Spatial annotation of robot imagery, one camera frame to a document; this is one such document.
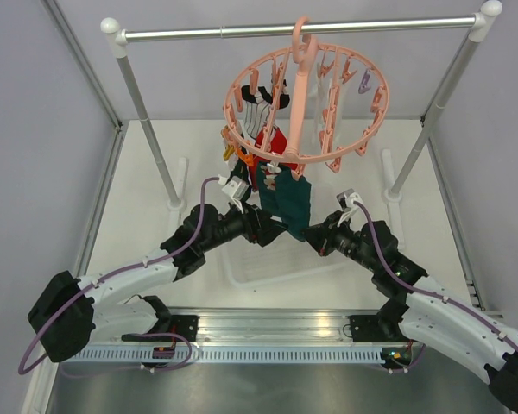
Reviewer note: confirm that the metal clothes rack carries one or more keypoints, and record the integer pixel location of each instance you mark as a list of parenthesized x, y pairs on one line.
[(479, 25)]

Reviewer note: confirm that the purple clothes peg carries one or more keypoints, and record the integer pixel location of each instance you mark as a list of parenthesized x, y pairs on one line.
[(364, 85)]

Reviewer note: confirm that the teal sock front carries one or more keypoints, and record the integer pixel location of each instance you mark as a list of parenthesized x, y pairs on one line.
[(294, 203)]

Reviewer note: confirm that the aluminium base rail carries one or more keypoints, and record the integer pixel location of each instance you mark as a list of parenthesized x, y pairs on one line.
[(272, 327)]

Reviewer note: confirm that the pink round clip hanger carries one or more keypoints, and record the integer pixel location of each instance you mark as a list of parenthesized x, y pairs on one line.
[(289, 75)]

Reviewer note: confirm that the green patterned sock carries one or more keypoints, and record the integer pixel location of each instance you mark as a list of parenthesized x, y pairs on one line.
[(241, 171)]

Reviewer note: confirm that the red sock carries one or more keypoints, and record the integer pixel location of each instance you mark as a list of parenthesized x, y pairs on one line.
[(274, 146)]

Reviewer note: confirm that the white slotted cable duct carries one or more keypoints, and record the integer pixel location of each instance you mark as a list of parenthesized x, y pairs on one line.
[(223, 354)]

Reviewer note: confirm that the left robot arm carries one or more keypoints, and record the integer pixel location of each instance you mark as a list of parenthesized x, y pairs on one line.
[(65, 315)]

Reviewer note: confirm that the black white striped sock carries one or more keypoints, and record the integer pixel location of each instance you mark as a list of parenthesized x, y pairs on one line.
[(256, 111)]

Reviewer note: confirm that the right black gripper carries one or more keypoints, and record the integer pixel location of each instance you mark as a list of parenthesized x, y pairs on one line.
[(320, 236)]

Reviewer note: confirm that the teal reindeer sock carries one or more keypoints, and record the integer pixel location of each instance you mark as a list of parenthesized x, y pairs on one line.
[(279, 203)]

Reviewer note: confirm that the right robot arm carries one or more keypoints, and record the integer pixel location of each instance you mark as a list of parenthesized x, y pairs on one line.
[(423, 310)]

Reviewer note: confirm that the white plastic basket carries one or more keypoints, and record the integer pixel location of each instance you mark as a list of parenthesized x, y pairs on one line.
[(248, 265)]

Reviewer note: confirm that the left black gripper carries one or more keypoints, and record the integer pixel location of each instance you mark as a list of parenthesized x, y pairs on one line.
[(251, 222)]

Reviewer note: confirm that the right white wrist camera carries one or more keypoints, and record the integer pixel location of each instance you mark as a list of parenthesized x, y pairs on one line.
[(348, 201)]

